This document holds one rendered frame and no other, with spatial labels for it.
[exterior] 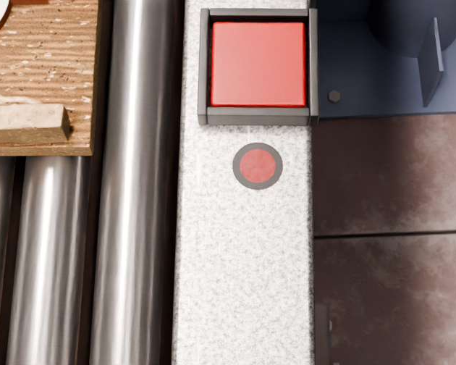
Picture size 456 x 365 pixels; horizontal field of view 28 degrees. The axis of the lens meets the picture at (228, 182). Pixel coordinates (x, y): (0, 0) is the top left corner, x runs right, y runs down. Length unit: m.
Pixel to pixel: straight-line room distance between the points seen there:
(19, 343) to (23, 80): 0.16
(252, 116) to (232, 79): 0.03
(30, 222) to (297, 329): 0.18
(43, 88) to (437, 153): 1.09
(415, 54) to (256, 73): 1.06
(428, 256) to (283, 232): 0.98
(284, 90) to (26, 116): 0.16
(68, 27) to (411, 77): 1.09
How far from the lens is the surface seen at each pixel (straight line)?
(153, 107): 0.59
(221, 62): 0.58
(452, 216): 1.55
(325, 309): 0.63
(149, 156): 0.57
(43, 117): 0.54
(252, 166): 0.57
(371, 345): 1.48
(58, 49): 0.59
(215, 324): 0.54
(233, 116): 0.56
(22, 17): 0.61
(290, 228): 0.56
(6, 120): 0.55
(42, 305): 0.55
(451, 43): 1.66
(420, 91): 1.61
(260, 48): 0.59
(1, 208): 0.59
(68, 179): 0.57
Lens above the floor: 1.45
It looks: 71 degrees down
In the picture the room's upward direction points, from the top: 4 degrees counter-clockwise
